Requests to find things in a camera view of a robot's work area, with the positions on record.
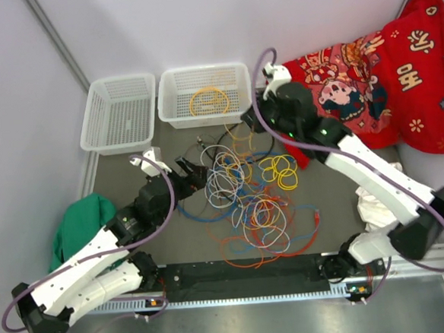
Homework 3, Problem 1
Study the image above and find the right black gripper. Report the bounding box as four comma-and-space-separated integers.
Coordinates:
239, 87, 300, 144

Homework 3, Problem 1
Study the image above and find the yellow cable bundle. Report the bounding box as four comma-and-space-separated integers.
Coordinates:
258, 153, 300, 192

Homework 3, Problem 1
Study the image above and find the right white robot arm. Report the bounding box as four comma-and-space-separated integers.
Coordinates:
241, 82, 444, 276

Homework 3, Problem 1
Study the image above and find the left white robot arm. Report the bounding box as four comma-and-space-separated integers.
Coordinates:
11, 156, 208, 333

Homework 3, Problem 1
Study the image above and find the right white plastic basket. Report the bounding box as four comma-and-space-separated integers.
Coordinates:
157, 62, 252, 129

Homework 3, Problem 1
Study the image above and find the white plastic basket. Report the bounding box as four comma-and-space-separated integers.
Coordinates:
157, 62, 252, 129
80, 73, 156, 156

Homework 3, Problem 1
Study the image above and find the left white plastic basket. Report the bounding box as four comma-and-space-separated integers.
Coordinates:
80, 73, 156, 156

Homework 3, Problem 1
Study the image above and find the red printed pillow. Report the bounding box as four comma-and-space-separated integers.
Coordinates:
283, 0, 444, 154

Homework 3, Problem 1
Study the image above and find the green cloth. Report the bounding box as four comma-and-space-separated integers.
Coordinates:
49, 193, 117, 272

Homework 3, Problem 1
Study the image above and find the white cloth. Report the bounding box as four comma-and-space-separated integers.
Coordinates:
353, 160, 409, 235

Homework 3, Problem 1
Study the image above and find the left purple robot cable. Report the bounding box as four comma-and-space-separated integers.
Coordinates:
0, 151, 186, 333

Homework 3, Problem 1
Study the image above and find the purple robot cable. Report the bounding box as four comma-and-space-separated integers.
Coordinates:
0, 151, 186, 333
247, 35, 444, 312

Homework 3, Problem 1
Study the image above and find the brown thin cable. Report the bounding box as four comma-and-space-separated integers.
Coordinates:
177, 135, 218, 212

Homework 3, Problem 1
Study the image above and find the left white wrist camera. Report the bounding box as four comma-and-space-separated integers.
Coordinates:
128, 147, 172, 177

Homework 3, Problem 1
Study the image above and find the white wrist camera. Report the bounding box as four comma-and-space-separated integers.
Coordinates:
128, 147, 172, 177
262, 62, 292, 93

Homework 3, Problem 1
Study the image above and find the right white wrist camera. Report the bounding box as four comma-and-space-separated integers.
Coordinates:
262, 62, 292, 93

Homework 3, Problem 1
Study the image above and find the white coiled cable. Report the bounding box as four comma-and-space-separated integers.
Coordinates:
239, 195, 292, 257
199, 141, 249, 211

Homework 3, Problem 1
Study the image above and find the blue ethernet cable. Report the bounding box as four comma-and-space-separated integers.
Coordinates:
173, 149, 299, 226

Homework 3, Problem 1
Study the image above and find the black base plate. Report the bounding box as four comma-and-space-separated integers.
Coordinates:
114, 249, 373, 307

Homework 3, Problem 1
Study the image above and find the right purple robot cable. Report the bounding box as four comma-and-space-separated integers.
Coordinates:
247, 35, 444, 312

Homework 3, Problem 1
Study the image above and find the grey slotted cable duct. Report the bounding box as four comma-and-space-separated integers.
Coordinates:
73, 283, 372, 319

